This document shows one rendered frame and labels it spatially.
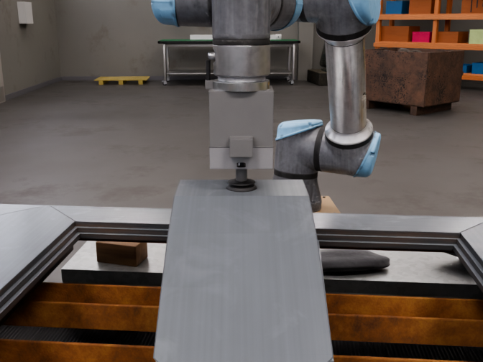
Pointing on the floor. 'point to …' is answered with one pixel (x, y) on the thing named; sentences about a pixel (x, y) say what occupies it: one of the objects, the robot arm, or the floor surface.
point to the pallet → (122, 79)
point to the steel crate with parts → (413, 78)
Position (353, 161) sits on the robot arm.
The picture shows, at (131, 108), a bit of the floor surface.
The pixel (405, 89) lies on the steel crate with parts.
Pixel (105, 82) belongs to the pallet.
